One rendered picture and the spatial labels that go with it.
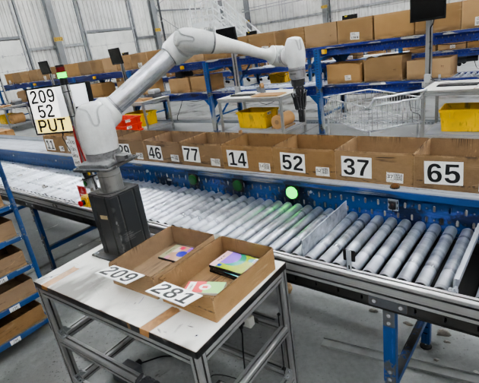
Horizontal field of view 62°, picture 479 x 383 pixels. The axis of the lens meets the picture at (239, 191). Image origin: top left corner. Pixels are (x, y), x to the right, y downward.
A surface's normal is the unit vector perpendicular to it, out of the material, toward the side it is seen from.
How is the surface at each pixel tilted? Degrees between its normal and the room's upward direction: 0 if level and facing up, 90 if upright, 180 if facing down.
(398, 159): 90
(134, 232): 90
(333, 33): 90
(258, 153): 90
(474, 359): 0
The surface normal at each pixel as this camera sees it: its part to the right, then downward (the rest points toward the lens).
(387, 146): -0.60, 0.35
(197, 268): 0.78, 0.08
